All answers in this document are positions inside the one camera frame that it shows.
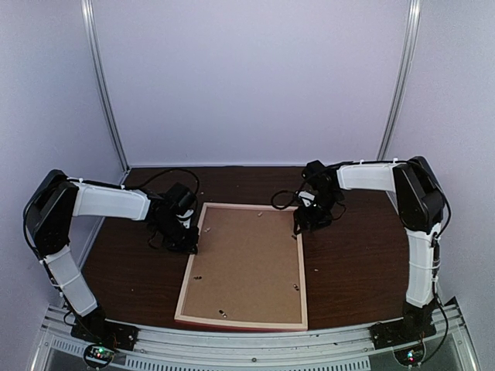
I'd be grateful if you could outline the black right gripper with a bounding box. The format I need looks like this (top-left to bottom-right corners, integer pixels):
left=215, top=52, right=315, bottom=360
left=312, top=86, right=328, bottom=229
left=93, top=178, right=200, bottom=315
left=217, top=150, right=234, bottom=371
left=295, top=189, right=343, bottom=234

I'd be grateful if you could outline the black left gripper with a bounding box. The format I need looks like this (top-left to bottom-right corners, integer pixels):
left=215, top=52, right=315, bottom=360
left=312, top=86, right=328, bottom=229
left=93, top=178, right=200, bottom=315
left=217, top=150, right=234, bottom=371
left=154, top=216, right=200, bottom=254

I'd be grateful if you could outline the brown backing board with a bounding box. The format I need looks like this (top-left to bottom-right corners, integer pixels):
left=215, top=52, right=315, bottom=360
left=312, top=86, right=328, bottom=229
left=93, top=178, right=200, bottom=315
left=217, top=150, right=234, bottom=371
left=182, top=206, right=303, bottom=322

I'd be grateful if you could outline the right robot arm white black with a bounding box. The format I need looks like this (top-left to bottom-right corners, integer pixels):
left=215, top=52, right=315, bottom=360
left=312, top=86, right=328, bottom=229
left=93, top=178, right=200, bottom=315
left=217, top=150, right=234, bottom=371
left=293, top=156, right=449, bottom=309

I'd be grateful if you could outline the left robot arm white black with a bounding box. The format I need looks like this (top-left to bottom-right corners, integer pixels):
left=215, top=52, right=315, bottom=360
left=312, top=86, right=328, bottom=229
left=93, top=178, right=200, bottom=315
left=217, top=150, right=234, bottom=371
left=22, top=169, right=200, bottom=343

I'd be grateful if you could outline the left controller board with leds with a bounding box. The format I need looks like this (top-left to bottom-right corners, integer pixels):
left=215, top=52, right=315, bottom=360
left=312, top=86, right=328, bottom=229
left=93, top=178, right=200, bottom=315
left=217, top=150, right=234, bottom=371
left=83, top=343, right=116, bottom=369

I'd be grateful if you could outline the controller board with leds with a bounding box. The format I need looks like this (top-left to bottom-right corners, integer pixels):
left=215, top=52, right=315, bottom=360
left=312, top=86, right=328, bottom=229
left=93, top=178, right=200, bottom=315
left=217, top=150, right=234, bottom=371
left=394, top=343, right=426, bottom=367
left=83, top=343, right=116, bottom=369

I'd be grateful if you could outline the right controller board with leds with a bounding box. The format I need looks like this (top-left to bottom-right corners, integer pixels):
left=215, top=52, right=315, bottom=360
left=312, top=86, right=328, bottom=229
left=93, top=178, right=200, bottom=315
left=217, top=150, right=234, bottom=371
left=394, top=343, right=426, bottom=367

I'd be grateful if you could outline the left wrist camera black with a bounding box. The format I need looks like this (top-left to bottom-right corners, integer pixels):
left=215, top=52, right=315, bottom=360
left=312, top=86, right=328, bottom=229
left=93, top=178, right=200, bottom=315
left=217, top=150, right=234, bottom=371
left=164, top=182, right=196, bottom=215

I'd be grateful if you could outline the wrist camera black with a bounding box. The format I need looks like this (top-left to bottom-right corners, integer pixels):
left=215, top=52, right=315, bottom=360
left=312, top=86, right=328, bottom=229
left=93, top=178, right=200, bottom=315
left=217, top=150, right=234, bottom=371
left=164, top=182, right=196, bottom=215
left=302, top=160, right=328, bottom=189

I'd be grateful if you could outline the right camera cable black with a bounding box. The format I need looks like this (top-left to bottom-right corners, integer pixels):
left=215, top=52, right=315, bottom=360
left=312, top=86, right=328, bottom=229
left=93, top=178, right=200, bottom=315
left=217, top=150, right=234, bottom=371
left=270, top=189, right=304, bottom=210

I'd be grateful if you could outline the camera cable black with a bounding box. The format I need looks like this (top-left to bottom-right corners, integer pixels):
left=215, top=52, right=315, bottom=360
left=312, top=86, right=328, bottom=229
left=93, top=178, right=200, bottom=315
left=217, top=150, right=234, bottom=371
left=270, top=189, right=304, bottom=210
left=138, top=168, right=201, bottom=202

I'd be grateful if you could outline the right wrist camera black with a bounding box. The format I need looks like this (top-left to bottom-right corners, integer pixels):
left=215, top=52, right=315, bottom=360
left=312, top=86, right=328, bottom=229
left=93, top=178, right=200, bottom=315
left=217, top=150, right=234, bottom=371
left=302, top=160, right=328, bottom=189

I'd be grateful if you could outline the left camera cable black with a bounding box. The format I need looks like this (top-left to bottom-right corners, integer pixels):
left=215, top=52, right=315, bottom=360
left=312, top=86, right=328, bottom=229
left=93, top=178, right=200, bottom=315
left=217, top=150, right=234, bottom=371
left=138, top=168, right=201, bottom=202

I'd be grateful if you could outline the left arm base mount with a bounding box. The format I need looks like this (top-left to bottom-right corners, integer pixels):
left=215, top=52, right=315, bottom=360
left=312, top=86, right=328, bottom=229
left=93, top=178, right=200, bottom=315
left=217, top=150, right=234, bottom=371
left=70, top=306, right=138, bottom=351

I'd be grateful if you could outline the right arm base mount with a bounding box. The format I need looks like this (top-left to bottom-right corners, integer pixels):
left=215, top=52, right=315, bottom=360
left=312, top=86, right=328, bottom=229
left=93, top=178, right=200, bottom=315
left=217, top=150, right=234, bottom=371
left=369, top=301, right=436, bottom=349

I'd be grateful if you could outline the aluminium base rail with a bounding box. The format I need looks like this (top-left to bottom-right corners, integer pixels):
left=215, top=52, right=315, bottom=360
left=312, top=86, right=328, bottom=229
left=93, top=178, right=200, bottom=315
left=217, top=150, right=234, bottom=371
left=38, top=295, right=471, bottom=371

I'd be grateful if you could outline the right aluminium corner post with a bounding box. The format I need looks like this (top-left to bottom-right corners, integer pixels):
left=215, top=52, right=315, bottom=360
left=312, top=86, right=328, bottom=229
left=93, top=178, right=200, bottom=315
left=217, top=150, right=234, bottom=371
left=376, top=0, right=422, bottom=161

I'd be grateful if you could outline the aluminium corner post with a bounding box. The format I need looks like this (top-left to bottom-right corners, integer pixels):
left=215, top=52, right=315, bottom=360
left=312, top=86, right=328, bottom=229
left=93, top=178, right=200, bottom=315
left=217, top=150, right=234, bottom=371
left=376, top=0, right=422, bottom=161
left=80, top=0, right=130, bottom=172

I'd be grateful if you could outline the left aluminium corner post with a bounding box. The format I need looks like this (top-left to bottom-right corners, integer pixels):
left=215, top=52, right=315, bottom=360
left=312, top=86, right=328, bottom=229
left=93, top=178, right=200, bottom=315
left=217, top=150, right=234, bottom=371
left=80, top=0, right=130, bottom=172

